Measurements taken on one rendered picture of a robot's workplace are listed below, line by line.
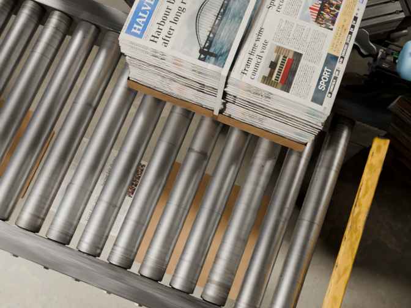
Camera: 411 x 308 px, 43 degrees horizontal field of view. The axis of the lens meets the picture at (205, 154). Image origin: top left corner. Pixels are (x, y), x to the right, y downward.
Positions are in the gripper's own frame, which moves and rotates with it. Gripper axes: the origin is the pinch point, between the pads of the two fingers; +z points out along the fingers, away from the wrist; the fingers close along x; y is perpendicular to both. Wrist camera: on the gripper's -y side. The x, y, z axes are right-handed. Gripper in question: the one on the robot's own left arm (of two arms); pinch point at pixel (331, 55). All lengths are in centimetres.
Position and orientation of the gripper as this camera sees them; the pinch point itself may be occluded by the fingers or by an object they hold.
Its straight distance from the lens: 118.7
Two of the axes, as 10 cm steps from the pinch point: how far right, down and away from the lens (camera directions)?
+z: -9.3, -3.6, 0.5
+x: -3.6, 9.0, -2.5
